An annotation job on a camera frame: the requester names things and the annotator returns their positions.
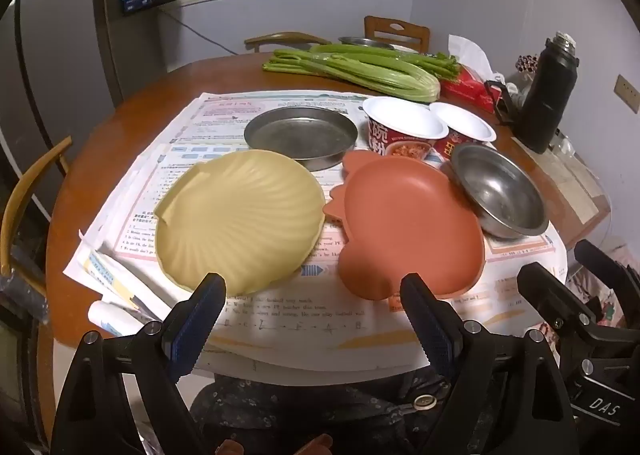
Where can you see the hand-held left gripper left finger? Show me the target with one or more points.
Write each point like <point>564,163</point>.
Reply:
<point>197,322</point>

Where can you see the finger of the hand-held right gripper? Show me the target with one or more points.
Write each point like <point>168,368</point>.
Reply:
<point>610,265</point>
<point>555,300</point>

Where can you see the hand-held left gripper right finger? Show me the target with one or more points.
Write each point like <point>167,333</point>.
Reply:
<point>427,330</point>

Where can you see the orange crab-shaped plate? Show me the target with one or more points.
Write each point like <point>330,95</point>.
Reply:
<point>400,230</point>

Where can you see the yellow shell-shaped plate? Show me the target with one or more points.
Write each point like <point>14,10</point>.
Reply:
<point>240,220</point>

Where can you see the steel bowl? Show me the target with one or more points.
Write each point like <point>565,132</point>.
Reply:
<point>500,190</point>

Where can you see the red and white paper bowl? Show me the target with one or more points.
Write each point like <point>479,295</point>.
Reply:
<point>465,122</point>
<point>400,117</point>

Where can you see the round steel plate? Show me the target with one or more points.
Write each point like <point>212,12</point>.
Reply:
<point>300,135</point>

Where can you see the white tube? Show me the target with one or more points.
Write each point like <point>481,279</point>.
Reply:
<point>115,317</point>

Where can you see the black thermos flask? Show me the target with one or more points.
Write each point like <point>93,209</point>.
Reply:
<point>547,95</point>

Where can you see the printed newspaper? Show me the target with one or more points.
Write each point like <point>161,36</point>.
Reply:
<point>220,115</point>

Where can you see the dotted patterned pouch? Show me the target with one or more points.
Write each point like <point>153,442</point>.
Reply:
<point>527,65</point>

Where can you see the yellow bentwood chair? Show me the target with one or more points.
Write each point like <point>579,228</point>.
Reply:
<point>285,39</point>
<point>30,175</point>

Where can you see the red tissue packet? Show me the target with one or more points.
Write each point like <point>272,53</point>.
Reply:
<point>465,85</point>

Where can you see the green celery bunch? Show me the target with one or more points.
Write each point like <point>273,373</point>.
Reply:
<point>390,54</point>
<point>360,77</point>

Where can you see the steel basin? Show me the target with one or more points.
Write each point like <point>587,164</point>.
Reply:
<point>365,41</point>

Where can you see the grey refrigerator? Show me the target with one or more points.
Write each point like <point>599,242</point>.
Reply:
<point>50,60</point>

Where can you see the brown chair with cutout back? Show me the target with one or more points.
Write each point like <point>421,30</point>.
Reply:
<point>380,27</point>

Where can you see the wall socket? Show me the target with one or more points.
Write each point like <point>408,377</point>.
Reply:
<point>629,94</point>

